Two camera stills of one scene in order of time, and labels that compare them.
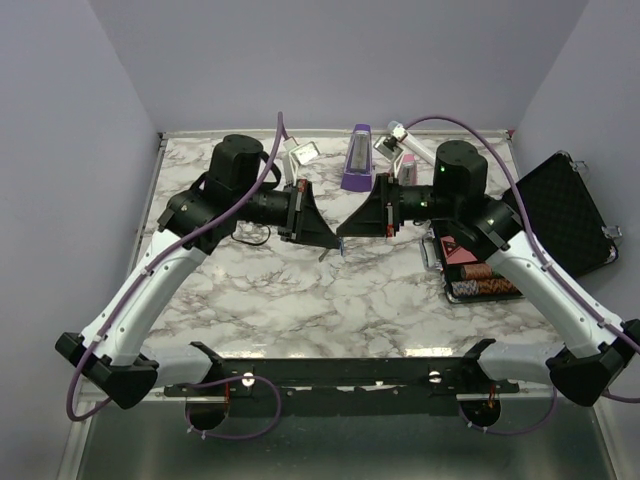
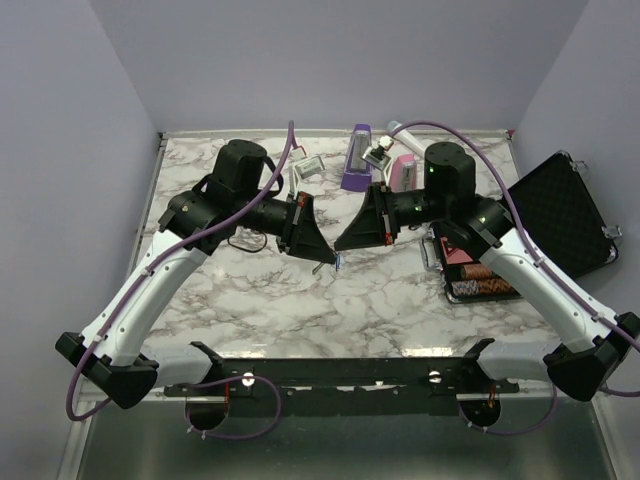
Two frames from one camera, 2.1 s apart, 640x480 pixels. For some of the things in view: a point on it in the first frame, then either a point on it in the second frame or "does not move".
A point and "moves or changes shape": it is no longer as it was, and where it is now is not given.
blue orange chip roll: x=483 y=287 does not move
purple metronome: x=358 y=170 does not move
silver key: x=323 y=256 moves or changes shape
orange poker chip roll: x=476 y=271 does not move
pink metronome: x=408 y=171 does not move
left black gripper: x=307 y=224 -> x=300 y=218
